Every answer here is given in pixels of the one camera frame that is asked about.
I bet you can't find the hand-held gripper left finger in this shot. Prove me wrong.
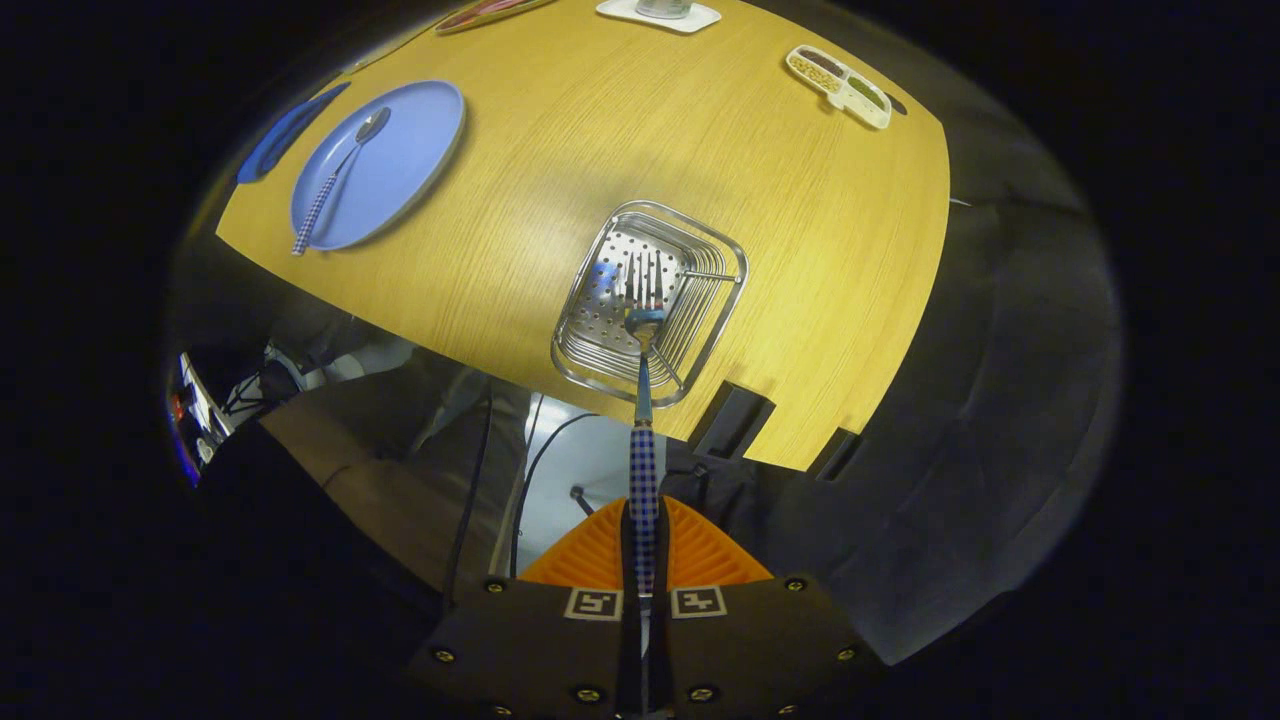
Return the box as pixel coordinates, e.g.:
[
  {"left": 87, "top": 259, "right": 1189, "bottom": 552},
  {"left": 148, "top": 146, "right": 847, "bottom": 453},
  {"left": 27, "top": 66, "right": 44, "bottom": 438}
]
[{"left": 405, "top": 497, "right": 641, "bottom": 720}]

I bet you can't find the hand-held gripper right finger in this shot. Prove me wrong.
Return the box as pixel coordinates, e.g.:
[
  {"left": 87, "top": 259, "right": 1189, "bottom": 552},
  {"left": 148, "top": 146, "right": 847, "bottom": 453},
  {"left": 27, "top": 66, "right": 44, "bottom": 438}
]
[{"left": 655, "top": 495, "right": 886, "bottom": 720}]

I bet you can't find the fork with checkered handle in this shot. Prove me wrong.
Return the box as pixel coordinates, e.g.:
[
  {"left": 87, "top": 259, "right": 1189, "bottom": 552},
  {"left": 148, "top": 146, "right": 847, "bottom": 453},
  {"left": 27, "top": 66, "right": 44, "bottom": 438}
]
[{"left": 622, "top": 250, "right": 669, "bottom": 601}]

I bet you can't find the spoon with checkered handle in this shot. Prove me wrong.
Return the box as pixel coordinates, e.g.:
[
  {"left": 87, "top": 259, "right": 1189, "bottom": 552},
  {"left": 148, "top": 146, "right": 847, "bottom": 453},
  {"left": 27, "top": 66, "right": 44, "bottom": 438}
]
[{"left": 291, "top": 107, "right": 392, "bottom": 257}]

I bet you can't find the black table clamp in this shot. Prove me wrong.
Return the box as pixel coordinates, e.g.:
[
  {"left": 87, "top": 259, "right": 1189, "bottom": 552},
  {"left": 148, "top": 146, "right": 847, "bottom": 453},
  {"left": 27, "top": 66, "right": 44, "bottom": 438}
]
[
  {"left": 808, "top": 428, "right": 861, "bottom": 481},
  {"left": 688, "top": 380, "right": 776, "bottom": 461}
]

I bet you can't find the person's brown trouser leg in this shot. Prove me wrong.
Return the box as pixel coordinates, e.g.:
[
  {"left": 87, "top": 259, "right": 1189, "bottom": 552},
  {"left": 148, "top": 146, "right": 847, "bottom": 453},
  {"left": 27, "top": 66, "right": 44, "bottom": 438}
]
[{"left": 258, "top": 350, "right": 531, "bottom": 601}]

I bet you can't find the bright display screen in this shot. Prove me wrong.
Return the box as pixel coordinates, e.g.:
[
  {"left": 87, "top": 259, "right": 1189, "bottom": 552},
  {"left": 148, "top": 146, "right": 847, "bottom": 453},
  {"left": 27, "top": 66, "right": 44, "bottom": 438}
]
[{"left": 165, "top": 350, "right": 236, "bottom": 486}]

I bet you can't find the blue round plate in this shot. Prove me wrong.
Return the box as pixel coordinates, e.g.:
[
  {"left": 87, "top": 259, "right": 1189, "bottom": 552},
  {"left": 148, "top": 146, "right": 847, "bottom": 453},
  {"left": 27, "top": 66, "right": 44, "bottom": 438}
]
[{"left": 290, "top": 80, "right": 467, "bottom": 252}]

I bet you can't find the white divided seasoning tray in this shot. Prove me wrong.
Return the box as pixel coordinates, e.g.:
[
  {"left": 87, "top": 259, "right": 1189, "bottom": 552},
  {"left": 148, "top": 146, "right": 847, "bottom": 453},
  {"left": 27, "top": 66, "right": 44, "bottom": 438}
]
[{"left": 785, "top": 44, "right": 893, "bottom": 131}]

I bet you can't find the blue towel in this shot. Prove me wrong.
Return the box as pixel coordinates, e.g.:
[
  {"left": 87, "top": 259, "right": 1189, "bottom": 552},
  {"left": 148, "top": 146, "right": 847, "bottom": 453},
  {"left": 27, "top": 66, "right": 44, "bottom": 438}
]
[{"left": 236, "top": 82, "right": 351, "bottom": 185}]

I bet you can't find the oval food plate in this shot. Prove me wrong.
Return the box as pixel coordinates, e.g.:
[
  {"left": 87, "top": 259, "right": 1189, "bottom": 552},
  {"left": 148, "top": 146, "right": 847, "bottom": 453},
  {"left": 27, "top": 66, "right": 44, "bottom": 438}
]
[{"left": 435, "top": 0, "right": 556, "bottom": 36}]

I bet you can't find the white square coaster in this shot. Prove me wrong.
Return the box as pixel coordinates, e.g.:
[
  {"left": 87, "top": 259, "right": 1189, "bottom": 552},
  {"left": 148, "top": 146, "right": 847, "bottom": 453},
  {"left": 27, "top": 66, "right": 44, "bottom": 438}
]
[{"left": 596, "top": 0, "right": 722, "bottom": 34}]

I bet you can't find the thick black cable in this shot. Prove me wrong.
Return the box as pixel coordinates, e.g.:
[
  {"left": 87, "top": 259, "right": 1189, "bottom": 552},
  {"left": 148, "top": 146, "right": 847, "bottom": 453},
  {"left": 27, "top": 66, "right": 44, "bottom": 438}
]
[{"left": 443, "top": 385, "right": 493, "bottom": 611}]

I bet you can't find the thin black cable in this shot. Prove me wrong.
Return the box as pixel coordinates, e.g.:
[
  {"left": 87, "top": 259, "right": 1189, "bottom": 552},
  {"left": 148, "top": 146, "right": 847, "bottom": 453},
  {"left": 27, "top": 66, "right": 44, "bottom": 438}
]
[{"left": 510, "top": 413, "right": 601, "bottom": 579}]

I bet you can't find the metal wire drying rack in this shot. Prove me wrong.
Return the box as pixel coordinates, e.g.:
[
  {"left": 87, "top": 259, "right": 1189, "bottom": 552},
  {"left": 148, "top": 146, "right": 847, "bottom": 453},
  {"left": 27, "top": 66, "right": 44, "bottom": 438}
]
[{"left": 551, "top": 200, "right": 749, "bottom": 408}]

